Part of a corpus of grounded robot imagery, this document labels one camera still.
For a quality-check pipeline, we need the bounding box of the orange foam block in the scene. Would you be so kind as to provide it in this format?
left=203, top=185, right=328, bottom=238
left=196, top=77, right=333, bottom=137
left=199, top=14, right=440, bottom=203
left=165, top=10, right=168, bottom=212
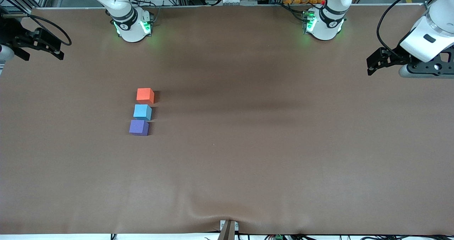
left=137, top=88, right=155, bottom=105

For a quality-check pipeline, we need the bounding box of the brown table cover sheet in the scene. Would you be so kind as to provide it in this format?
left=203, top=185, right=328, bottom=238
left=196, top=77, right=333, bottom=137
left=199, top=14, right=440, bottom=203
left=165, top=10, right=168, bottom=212
left=0, top=4, right=454, bottom=235

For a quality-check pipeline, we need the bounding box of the brown mount post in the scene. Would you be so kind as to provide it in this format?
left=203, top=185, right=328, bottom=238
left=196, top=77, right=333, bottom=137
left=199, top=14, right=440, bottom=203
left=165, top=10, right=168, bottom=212
left=218, top=219, right=239, bottom=240

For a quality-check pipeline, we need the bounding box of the blue foam block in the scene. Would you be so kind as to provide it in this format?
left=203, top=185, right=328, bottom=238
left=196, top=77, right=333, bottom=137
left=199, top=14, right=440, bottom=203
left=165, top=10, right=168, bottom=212
left=134, top=104, right=152, bottom=121

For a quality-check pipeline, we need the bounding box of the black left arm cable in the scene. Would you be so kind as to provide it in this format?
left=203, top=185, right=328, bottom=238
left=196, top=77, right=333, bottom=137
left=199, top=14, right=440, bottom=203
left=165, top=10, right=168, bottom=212
left=376, top=0, right=433, bottom=53

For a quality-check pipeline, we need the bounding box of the purple foam block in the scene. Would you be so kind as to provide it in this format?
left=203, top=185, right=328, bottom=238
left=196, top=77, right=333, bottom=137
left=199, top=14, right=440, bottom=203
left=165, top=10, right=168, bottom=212
left=129, top=120, right=149, bottom=136

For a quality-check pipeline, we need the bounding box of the black left camera bracket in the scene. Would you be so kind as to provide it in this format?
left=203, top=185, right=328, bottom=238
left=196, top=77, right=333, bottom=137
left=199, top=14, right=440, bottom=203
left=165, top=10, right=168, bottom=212
left=408, top=50, right=454, bottom=73

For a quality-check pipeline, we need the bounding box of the white terminal block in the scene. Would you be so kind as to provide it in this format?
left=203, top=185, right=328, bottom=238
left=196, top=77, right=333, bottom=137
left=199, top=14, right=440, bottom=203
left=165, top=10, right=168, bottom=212
left=207, top=0, right=249, bottom=6

